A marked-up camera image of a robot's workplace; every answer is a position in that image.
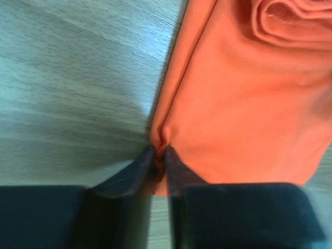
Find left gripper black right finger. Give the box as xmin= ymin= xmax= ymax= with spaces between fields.
xmin=164 ymin=147 xmax=327 ymax=248

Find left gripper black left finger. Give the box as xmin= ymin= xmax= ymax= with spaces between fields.
xmin=1 ymin=147 xmax=156 ymax=248

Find orange t shirt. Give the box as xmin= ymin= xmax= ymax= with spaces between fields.
xmin=150 ymin=1 xmax=331 ymax=196

